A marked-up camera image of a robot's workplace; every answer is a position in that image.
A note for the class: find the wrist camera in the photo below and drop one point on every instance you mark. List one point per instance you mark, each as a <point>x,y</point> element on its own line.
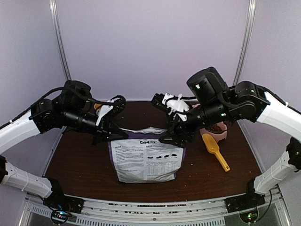
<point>171,105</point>
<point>111,108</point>

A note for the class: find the circuit board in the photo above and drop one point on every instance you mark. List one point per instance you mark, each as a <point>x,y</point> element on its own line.
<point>249,216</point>
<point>59,216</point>

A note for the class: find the right circuit board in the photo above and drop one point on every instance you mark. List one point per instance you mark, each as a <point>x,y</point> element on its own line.
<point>249,216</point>

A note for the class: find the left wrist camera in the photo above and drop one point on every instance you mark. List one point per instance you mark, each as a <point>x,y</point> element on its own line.
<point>111,108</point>

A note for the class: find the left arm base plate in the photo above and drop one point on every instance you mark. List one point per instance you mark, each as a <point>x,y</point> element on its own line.
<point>66,203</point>

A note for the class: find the front aluminium rail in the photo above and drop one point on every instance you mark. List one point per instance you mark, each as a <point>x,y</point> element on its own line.
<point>210,212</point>

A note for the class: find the yellow plastic scoop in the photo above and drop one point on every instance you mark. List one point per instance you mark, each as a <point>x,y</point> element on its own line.
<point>213,148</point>

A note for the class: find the purple pet food bag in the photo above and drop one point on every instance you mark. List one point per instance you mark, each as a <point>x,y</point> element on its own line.
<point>143,159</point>

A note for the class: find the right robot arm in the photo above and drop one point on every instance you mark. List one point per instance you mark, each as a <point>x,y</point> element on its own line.
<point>220,103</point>

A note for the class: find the brown pet food kibble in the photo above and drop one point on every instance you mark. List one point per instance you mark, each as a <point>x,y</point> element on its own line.
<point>215,129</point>

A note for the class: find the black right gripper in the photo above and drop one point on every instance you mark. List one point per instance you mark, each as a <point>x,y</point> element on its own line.
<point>177,125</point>

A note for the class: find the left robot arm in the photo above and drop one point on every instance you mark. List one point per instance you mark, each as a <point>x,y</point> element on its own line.
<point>69,106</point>

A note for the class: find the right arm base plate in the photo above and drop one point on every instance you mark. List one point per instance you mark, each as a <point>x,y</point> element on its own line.
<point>243,202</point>

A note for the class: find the left circuit board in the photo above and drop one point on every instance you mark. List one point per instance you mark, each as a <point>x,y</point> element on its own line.
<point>59,216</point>

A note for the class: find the aluminium corner post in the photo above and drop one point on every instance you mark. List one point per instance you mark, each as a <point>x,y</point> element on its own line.
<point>59,39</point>
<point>246,40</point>

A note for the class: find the right aluminium corner post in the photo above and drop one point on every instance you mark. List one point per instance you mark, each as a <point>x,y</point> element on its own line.
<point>246,40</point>

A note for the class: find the white patterned mug yellow inside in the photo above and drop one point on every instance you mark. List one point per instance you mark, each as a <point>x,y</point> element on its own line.
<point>97,108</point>

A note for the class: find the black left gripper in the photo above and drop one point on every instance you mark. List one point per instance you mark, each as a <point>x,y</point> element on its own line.
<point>104,131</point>

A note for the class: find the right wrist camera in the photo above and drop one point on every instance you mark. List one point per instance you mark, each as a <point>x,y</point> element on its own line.
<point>171,105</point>

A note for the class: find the pink double pet feeder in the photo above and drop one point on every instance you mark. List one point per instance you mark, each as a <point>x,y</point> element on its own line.
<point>217,137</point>

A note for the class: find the left aluminium corner post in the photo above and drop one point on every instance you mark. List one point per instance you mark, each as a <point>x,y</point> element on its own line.
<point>59,39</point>

